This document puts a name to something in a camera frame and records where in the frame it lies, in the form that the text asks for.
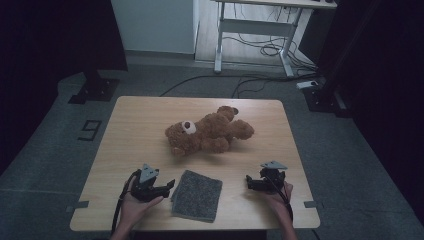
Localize person's right hand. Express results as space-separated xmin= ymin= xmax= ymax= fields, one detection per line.
xmin=263 ymin=182 xmax=294 ymax=218

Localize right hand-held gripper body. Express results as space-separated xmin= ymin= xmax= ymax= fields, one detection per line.
xmin=260 ymin=160 xmax=288 ymax=195

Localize black stand base with rails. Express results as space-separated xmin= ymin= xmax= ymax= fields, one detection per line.
xmin=302 ymin=77 xmax=355 ymax=119

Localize person's left hand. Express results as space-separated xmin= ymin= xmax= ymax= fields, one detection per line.
xmin=119 ymin=176 xmax=165 ymax=228

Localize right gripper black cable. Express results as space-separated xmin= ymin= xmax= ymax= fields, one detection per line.
xmin=266 ymin=175 xmax=295 ymax=224

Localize brown teddy bear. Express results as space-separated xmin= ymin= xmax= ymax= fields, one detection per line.
xmin=164 ymin=105 xmax=255 ymax=157

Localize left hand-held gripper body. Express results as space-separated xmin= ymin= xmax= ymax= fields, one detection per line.
xmin=130 ymin=163 xmax=161 ymax=203

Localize black stand base plate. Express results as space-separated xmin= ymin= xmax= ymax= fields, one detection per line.
xmin=68 ymin=69 xmax=120 ymax=105

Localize dark curtain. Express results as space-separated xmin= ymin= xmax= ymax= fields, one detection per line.
xmin=0 ymin=0 xmax=129 ymax=176
xmin=314 ymin=0 xmax=424 ymax=228

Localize tangle of black cables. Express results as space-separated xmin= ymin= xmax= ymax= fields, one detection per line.
xmin=222 ymin=4 xmax=318 ymax=74

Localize grey tape piece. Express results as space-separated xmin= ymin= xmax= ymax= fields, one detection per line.
xmin=65 ymin=200 xmax=90 ymax=214
xmin=303 ymin=200 xmax=324 ymax=210

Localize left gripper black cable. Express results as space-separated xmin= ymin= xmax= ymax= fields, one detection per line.
xmin=110 ymin=169 xmax=143 ymax=235

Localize grey fluffy cloth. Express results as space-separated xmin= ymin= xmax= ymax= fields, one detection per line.
xmin=170 ymin=169 xmax=224 ymax=224

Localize long black floor cable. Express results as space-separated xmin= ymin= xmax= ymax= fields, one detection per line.
xmin=159 ymin=73 xmax=303 ymax=99

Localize white power strip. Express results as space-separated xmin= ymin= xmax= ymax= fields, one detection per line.
xmin=296 ymin=80 xmax=320 ymax=90

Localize white metal frame desk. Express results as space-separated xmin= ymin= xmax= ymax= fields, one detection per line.
xmin=211 ymin=0 xmax=338 ymax=78

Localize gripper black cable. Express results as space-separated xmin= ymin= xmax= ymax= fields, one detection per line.
xmin=266 ymin=175 xmax=295 ymax=224
xmin=110 ymin=169 xmax=143 ymax=235

